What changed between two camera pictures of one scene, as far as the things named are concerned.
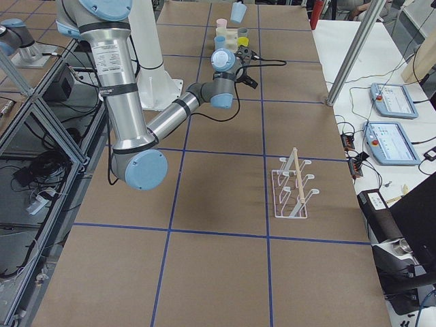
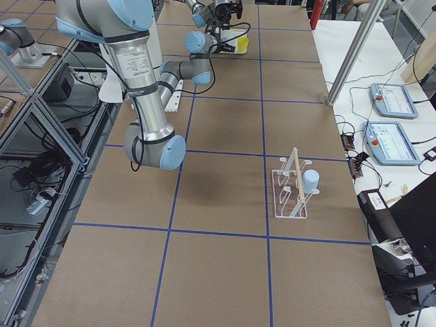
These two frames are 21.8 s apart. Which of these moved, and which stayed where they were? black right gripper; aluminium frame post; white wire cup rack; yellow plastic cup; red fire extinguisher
Moved: black right gripper
Stayed: yellow plastic cup; aluminium frame post; red fire extinguisher; white wire cup rack
